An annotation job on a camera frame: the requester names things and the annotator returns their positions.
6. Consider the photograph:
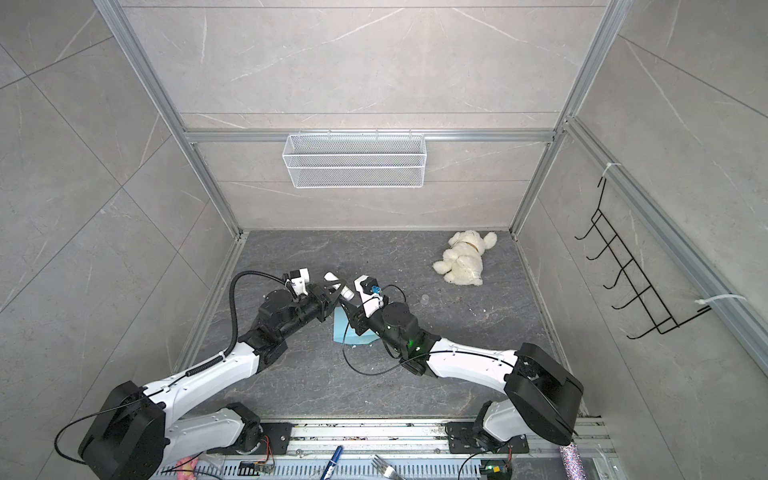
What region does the light blue envelope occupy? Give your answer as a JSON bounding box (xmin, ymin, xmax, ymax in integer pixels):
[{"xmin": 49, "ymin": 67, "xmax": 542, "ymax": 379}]
[{"xmin": 333, "ymin": 306, "xmax": 379, "ymax": 346}]

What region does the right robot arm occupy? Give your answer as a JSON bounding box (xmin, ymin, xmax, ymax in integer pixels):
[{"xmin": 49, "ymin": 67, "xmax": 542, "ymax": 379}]
[{"xmin": 342, "ymin": 276, "xmax": 584, "ymax": 451}]

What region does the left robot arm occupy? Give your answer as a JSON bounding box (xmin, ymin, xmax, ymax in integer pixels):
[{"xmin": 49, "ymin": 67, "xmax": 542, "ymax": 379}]
[{"xmin": 71, "ymin": 269, "xmax": 355, "ymax": 479}]

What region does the white plush teddy bear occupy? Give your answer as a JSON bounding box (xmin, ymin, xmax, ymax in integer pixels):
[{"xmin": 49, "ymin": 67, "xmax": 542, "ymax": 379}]
[{"xmin": 432, "ymin": 230, "xmax": 498, "ymax": 286}]

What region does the silver fork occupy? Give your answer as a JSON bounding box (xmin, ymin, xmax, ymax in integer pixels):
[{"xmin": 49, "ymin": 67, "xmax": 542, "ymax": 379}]
[{"xmin": 371, "ymin": 455, "xmax": 404, "ymax": 480}]

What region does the blue marker pen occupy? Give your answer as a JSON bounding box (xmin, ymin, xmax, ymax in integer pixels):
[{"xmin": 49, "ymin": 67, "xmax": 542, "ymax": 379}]
[{"xmin": 320, "ymin": 445, "xmax": 344, "ymax": 480}]

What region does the pink small object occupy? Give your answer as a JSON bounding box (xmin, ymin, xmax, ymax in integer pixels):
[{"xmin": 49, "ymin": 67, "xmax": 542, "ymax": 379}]
[{"xmin": 174, "ymin": 457, "xmax": 198, "ymax": 480}]

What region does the glitter pink microphone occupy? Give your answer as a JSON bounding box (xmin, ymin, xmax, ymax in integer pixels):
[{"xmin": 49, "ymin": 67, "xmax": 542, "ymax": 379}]
[{"xmin": 559, "ymin": 444, "xmax": 588, "ymax": 480}]

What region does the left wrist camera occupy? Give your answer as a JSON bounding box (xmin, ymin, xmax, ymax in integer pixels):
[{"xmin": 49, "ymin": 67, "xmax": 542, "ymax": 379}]
[{"xmin": 286, "ymin": 268, "xmax": 310, "ymax": 298}]

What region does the white wire mesh basket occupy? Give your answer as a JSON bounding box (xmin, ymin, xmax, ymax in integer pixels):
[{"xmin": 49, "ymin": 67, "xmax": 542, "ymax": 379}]
[{"xmin": 282, "ymin": 133, "xmax": 428, "ymax": 189}]

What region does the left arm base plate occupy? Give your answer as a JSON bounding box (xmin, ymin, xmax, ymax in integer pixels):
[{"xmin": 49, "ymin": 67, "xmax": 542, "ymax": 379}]
[{"xmin": 235, "ymin": 422, "xmax": 293, "ymax": 455}]

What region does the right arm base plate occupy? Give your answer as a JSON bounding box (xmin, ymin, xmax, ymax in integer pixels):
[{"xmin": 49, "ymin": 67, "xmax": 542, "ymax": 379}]
[{"xmin": 445, "ymin": 422, "xmax": 530, "ymax": 454}]

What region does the black wire hook rack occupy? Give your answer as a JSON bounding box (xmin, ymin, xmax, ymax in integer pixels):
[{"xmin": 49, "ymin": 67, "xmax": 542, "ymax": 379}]
[{"xmin": 574, "ymin": 178, "xmax": 713, "ymax": 340}]

